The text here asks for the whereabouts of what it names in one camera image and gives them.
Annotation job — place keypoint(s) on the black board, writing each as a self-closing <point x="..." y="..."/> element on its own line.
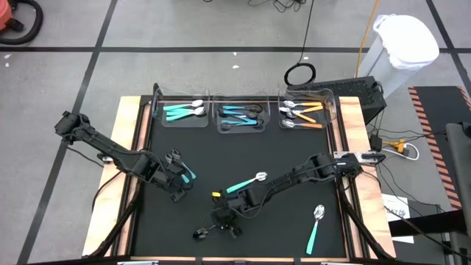
<point x="430" y="222"/>

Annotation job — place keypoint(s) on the black table mat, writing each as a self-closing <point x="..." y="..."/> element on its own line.
<point x="206" y="154"/>

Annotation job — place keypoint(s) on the black hazard-striped floor mat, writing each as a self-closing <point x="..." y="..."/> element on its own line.
<point x="438" y="106"/>

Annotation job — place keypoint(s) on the black table frame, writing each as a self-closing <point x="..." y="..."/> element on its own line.
<point x="128" y="235"/>

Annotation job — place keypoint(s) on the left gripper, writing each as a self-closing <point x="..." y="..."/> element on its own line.
<point x="163" y="174"/>

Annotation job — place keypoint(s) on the black power adapter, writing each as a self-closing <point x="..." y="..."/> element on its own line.
<point x="376" y="143"/>

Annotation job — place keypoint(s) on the orange shop vacuum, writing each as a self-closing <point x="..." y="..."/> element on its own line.
<point x="4" y="16"/>

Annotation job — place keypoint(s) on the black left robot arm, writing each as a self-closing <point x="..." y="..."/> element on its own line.
<point x="110" y="152"/>

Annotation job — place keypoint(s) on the yellow power strip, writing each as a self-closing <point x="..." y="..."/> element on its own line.
<point x="398" y="146"/>

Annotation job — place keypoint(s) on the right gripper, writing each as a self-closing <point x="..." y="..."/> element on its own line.
<point x="233" y="208"/>

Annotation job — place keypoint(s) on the black perforated computer case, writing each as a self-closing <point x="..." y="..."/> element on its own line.
<point x="349" y="92"/>

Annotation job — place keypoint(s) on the clear plastic bin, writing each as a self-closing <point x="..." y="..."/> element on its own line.
<point x="239" y="101"/>
<point x="331" y="110"/>
<point x="184" y="95"/>

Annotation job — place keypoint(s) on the white lined trash can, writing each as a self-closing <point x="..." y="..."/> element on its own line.
<point x="404" y="40"/>

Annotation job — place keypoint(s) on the white paper sheet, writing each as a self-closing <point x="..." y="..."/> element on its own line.
<point x="395" y="204"/>

